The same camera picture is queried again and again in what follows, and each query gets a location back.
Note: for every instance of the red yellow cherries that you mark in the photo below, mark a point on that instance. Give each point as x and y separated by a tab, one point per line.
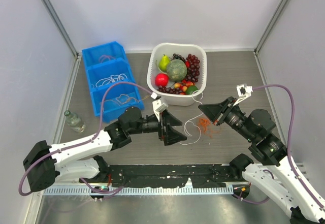
182	86

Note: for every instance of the dark red grape bunch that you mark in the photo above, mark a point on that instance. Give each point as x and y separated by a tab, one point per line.
192	63

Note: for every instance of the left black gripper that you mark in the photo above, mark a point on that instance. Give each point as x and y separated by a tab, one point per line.
170	135

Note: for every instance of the small dark grape bunch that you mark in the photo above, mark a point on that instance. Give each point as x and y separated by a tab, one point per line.
170	90

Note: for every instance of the red apple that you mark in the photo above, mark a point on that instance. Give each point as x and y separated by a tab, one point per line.
161	79

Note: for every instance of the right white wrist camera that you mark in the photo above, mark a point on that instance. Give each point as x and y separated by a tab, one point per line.
244	91

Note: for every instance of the white slotted cable duct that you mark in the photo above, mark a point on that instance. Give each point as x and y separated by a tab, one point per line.
69	190

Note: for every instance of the blue plastic compartment bin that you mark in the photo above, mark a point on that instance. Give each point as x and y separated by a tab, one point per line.
105	66

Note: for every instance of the white plastic fruit basket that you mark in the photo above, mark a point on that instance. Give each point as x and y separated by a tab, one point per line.
183	49

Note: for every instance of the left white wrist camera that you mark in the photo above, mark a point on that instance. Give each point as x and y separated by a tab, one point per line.
159	104

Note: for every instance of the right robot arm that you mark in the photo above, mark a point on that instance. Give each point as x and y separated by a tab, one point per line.
286	191

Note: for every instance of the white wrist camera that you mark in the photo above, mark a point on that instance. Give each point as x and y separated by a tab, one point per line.
159	104
244	91

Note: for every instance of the green pear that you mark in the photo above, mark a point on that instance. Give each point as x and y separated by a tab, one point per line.
163	63

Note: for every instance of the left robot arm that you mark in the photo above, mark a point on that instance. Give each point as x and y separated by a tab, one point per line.
45	163

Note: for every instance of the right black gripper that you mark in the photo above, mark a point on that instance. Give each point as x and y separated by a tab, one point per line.
217	112

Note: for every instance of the green lime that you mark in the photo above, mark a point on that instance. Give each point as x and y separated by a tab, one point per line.
191	89

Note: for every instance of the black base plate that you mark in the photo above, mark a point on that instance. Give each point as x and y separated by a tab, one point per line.
168	176

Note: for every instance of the green netted melon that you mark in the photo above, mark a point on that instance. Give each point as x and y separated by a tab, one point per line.
176	70

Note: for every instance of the clear glass bottle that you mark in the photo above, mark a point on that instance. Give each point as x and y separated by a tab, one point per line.
74	121

